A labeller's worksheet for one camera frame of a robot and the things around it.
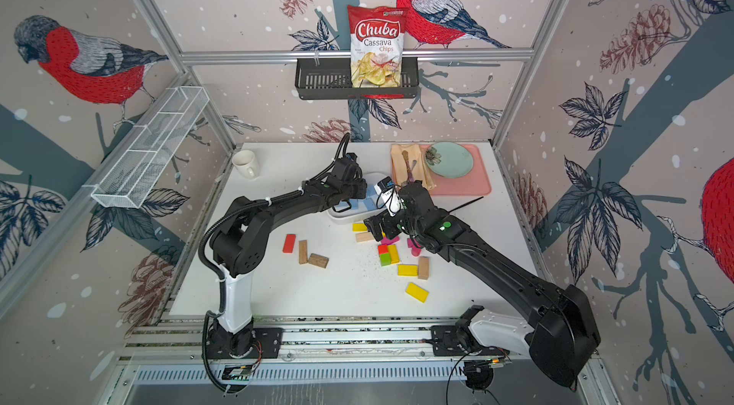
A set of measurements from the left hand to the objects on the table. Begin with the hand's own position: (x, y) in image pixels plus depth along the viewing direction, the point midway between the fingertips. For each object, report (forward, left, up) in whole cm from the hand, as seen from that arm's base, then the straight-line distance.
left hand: (370, 180), depth 96 cm
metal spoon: (+10, -16, -10) cm, 21 cm away
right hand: (-17, -3, +8) cm, 20 cm away
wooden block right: (-27, -17, -8) cm, 33 cm away
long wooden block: (-22, +21, -9) cm, 32 cm away
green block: (-24, -5, -10) cm, 27 cm away
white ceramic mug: (+9, +46, -2) cm, 47 cm away
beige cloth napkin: (+12, -11, -9) cm, 18 cm away
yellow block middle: (-27, -12, -11) cm, 32 cm away
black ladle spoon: (-4, -34, -10) cm, 36 cm away
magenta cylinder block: (-22, -15, -8) cm, 28 cm away
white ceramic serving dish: (-5, +2, -10) cm, 11 cm away
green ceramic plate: (+18, -32, -10) cm, 38 cm away
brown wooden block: (-25, +16, -9) cm, 31 cm away
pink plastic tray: (+6, -41, -10) cm, 42 cm away
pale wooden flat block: (-16, +2, -11) cm, 20 cm away
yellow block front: (-34, -14, -11) cm, 38 cm away
